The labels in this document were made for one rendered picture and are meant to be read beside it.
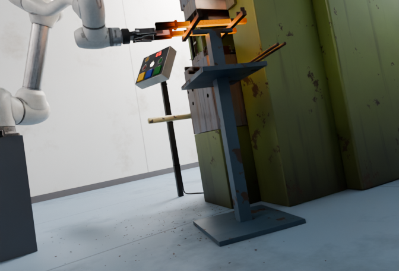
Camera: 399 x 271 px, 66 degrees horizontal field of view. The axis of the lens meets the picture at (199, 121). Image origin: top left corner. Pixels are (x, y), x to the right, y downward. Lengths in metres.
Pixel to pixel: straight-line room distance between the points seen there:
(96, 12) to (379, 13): 1.71
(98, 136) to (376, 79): 3.37
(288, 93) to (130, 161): 3.10
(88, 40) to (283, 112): 1.05
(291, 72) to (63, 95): 3.19
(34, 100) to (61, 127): 2.30
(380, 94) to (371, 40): 0.34
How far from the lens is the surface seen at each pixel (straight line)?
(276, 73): 1.77
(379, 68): 2.21
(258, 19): 1.81
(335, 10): 2.06
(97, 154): 4.36
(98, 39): 1.54
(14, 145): 1.85
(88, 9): 1.47
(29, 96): 2.01
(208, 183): 2.08
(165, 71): 2.41
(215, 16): 2.23
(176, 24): 1.52
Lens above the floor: 0.43
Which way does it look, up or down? 3 degrees up
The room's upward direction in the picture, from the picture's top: 9 degrees counter-clockwise
